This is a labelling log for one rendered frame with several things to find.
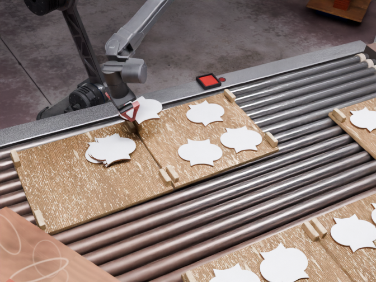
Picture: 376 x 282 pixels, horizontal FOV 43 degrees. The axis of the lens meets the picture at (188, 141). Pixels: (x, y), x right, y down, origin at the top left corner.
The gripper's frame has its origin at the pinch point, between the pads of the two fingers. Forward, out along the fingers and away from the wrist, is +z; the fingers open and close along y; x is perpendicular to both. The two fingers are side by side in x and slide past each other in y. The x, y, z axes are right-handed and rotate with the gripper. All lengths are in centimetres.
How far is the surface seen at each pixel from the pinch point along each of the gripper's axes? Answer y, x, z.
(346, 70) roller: 1, -98, 41
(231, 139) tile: -16.3, -27.8, 19.4
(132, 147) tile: -6.3, 3.8, 8.9
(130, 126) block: 3.3, 0.0, 9.7
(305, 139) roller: -26, -52, 29
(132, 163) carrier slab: -10.8, 6.4, 10.9
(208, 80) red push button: 18.0, -39.6, 23.6
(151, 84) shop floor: 137, -53, 122
